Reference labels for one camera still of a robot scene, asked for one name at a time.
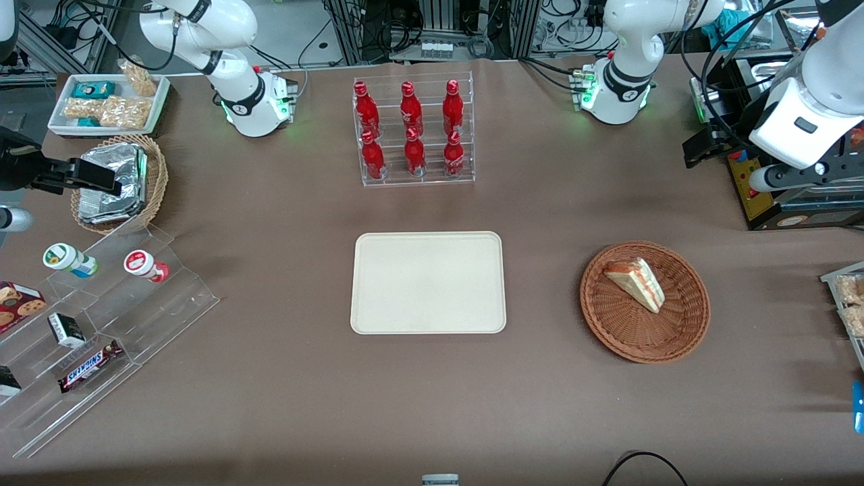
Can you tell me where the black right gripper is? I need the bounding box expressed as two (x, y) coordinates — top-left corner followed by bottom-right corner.
(0, 127), (124, 198)

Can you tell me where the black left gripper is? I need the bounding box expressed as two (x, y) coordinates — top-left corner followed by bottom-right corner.
(682, 125), (761, 169)

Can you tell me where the triangular sandwich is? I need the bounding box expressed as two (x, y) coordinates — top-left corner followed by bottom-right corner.
(603, 257), (666, 315)

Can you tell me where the light tan wicker basket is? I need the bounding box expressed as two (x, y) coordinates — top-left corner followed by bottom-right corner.
(70, 133), (169, 236)

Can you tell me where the white rectangular snack tray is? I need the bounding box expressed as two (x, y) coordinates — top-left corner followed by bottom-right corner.
(47, 72), (171, 138)

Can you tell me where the grey metal snack tray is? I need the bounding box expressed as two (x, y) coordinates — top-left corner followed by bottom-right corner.
(819, 261), (864, 373)

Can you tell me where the brown round wicker basket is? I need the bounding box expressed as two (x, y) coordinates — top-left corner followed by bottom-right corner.
(579, 240), (711, 365)

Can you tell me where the beige rectangular tray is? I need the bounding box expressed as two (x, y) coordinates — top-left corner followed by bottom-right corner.
(350, 231), (508, 335)

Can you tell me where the silver foil wrapped pack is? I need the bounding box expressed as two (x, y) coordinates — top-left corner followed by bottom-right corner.
(78, 177), (148, 225)
(80, 142), (148, 184)

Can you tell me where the clear bag of puffed snacks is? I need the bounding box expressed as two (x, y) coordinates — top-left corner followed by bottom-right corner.
(63, 97), (106, 122)
(117, 59), (159, 98)
(99, 95), (151, 131)

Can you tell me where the green lid yogurt cup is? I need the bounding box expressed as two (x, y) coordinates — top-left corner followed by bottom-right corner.
(43, 242), (99, 279)

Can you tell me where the red lid yogurt cup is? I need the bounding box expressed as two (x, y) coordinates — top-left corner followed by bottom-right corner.
(123, 249), (171, 284)

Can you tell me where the black yellow equipment shelf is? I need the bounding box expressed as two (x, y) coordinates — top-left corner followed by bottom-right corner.
(690, 53), (864, 232)

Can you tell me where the red cookie box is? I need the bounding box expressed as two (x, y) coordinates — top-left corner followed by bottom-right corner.
(0, 280), (47, 335)

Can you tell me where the clear acrylic stepped stand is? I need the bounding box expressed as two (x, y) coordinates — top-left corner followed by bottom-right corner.
(0, 222), (221, 460)

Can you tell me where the small black white carton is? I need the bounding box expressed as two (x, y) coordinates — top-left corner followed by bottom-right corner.
(47, 312), (87, 350)

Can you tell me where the Snickers chocolate bar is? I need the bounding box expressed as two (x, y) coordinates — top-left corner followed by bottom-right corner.
(57, 339), (125, 394)

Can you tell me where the red cola bottle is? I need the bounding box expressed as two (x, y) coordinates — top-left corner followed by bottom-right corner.
(360, 130), (387, 181)
(400, 80), (425, 137)
(443, 130), (466, 180)
(442, 79), (465, 137)
(354, 80), (381, 140)
(404, 126), (427, 178)

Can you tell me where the clear acrylic bottle rack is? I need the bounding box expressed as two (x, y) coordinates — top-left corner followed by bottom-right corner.
(351, 70), (477, 189)

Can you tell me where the brown table cover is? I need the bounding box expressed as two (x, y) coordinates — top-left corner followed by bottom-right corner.
(0, 57), (864, 486)

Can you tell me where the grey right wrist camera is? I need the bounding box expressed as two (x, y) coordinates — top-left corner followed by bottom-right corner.
(0, 205), (34, 234)

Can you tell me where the black cable loop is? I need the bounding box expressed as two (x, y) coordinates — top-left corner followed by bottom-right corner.
(602, 450), (689, 486)

